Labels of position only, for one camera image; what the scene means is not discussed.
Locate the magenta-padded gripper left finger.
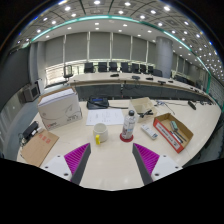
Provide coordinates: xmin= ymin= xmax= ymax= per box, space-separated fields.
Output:
xmin=40 ymin=142 xmax=92 ymax=186

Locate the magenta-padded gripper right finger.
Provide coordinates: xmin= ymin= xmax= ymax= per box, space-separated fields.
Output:
xmin=131 ymin=142 xmax=183 ymax=186

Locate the clear plastic water bottle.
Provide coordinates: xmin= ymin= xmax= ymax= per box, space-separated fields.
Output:
xmin=121 ymin=109 xmax=137 ymax=141

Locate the flat brown cardboard sheet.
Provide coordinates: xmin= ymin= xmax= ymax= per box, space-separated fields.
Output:
xmin=20 ymin=129 xmax=60 ymax=168

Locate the red and brown cardboard box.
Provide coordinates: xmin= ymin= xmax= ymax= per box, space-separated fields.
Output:
xmin=152 ymin=112 xmax=195 ymax=154

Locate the dark pen in cardboard box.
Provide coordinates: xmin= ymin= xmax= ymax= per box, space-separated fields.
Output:
xmin=173 ymin=129 xmax=188 ymax=144

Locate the small white labelled box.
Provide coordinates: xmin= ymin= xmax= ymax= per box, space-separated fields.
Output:
xmin=139 ymin=123 xmax=159 ymax=141

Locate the flat round red coaster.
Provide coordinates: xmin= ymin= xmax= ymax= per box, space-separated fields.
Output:
xmin=119 ymin=132 xmax=135 ymax=144

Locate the white copy paper carton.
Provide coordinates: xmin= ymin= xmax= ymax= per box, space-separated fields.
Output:
xmin=37 ymin=87 xmax=84 ymax=132

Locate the black marker pen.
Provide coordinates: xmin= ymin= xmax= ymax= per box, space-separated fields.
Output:
xmin=138 ymin=109 xmax=154 ymax=119

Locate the beige desk organizer box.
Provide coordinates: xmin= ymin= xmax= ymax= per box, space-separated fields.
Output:
xmin=129 ymin=96 xmax=158 ymax=124

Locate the white printed paper sheet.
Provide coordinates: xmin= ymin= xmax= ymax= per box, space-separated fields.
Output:
xmin=85 ymin=108 xmax=125 ymax=127

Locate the small black desk microphone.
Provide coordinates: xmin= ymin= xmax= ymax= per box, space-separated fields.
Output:
xmin=187 ymin=100 xmax=198 ymax=111

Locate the black conference microphone console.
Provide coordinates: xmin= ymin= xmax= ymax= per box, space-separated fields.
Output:
xmin=86 ymin=95 xmax=110 ymax=110

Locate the long curved conference desk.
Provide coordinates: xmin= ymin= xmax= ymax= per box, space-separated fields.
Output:
xmin=68 ymin=71 xmax=214 ymax=101

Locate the row of black office chairs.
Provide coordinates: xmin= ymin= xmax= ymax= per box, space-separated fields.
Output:
xmin=62 ymin=60 xmax=168 ymax=78

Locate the group of ceiling lights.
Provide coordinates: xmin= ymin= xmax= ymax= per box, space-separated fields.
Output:
xmin=16 ymin=0 xmax=224 ymax=74

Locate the white mug with yellow handle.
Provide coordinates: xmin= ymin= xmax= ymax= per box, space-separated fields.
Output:
xmin=92 ymin=122 xmax=109 ymax=146

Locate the thin grey cable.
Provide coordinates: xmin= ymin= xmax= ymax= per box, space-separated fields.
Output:
xmin=154 ymin=99 xmax=188 ymax=116

